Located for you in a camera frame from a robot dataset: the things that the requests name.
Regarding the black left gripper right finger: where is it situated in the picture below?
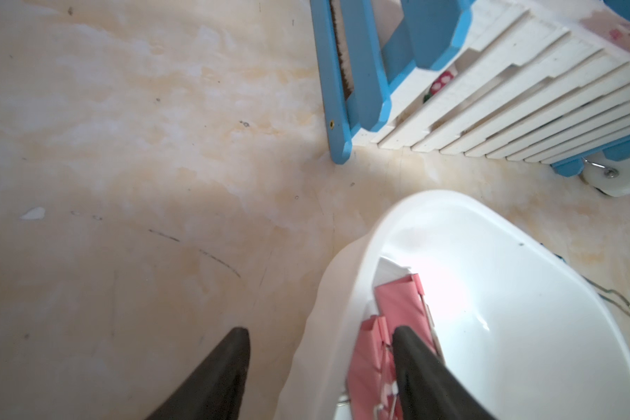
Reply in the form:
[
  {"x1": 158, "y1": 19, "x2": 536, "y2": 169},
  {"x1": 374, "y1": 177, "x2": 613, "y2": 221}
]
[{"x1": 392, "y1": 325, "x2": 493, "y2": 420}]

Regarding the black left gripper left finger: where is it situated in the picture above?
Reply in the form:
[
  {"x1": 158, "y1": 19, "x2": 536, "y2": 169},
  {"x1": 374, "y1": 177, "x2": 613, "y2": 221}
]
[{"x1": 148, "y1": 327, "x2": 251, "y2": 419}]

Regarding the white plastic storage box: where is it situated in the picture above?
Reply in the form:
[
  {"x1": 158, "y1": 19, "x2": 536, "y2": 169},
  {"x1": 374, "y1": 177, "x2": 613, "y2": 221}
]
[{"x1": 276, "y1": 190, "x2": 630, "y2": 419}]

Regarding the teal binder clip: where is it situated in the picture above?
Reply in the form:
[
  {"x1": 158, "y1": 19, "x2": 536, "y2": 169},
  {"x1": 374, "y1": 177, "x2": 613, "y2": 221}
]
[{"x1": 549, "y1": 251, "x2": 630, "y2": 318}]

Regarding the pink binder clip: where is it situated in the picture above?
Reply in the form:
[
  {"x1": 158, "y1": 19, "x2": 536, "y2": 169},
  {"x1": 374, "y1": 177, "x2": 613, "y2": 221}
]
[
  {"x1": 346, "y1": 315, "x2": 404, "y2": 420},
  {"x1": 374, "y1": 274, "x2": 445, "y2": 362}
]

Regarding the white alarm clock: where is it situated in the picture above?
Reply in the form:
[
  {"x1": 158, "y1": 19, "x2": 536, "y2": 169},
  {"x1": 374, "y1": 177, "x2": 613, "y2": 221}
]
[{"x1": 580, "y1": 152, "x2": 630, "y2": 198}]

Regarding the blue white toy crib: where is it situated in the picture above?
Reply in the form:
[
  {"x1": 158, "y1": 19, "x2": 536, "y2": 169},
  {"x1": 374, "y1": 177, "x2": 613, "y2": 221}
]
[{"x1": 311, "y1": 1, "x2": 630, "y2": 178}]

